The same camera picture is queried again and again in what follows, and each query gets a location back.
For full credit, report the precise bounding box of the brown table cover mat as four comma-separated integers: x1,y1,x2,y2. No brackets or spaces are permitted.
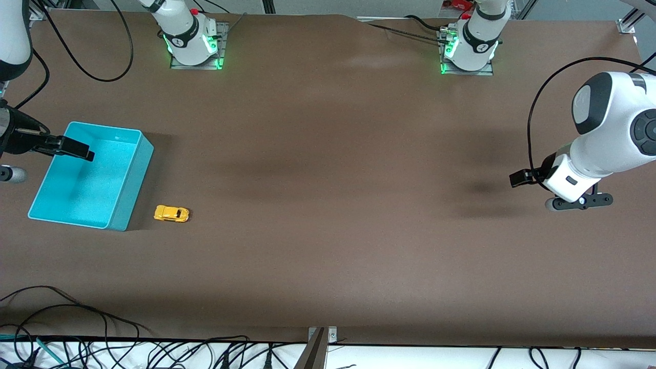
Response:
0,10,656,349

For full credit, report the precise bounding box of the silver metal bracket plate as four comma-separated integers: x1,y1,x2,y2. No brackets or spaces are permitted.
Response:
308,326,338,344

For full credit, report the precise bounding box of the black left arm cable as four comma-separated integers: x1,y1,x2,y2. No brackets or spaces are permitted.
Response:
527,56,656,177

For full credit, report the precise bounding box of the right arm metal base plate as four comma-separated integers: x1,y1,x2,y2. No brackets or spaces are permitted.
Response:
170,22,229,70

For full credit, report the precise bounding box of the turquoise plastic bin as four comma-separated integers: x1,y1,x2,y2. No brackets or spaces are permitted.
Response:
28,121,154,232

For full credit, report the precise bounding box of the long thin black cable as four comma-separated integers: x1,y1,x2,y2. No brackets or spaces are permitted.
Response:
0,285,152,339

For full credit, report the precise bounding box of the black looping cable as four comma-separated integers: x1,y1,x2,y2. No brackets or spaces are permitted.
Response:
38,0,135,83

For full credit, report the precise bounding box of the thin gray cable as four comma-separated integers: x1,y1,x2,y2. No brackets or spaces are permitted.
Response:
223,12,248,38

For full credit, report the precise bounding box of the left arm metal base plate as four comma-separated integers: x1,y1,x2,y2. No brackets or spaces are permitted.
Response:
438,27,496,76

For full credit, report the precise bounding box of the gray metal post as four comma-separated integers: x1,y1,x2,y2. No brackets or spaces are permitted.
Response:
293,328,329,369

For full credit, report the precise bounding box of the aluminium profile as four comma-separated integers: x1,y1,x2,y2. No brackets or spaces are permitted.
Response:
31,0,68,21
514,0,539,20
617,0,656,35

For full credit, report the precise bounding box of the yellow beetle toy car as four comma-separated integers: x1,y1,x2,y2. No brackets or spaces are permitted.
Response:
154,204,190,223

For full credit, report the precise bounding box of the black corrugated hose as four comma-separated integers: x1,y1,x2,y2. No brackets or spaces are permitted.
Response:
367,23,447,45

